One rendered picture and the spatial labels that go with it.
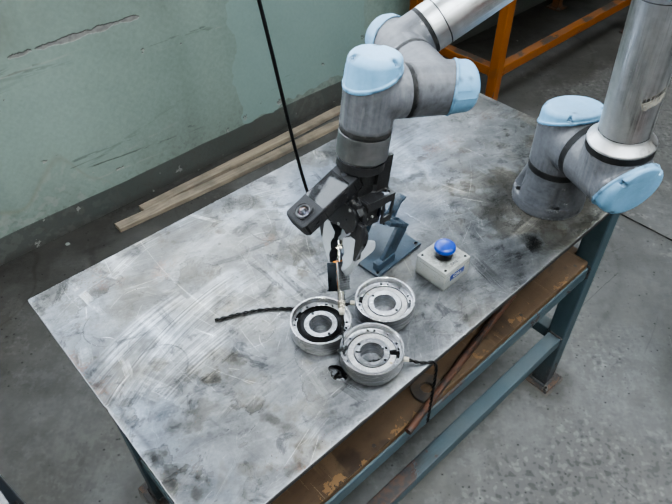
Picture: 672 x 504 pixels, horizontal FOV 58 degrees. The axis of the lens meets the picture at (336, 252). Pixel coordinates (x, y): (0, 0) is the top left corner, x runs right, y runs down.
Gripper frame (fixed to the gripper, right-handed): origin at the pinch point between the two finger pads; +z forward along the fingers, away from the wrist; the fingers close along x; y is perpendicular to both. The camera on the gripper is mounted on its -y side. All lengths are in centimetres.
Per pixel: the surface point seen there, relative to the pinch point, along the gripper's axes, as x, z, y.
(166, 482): -6.7, 17.9, -36.4
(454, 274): -8.7, 7.2, 22.2
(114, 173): 155, 76, 27
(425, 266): -3.9, 7.3, 19.5
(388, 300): -4.3, 10.3, 9.9
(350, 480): -15.0, 40.7, -4.7
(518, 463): -25, 86, 58
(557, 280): -12, 30, 65
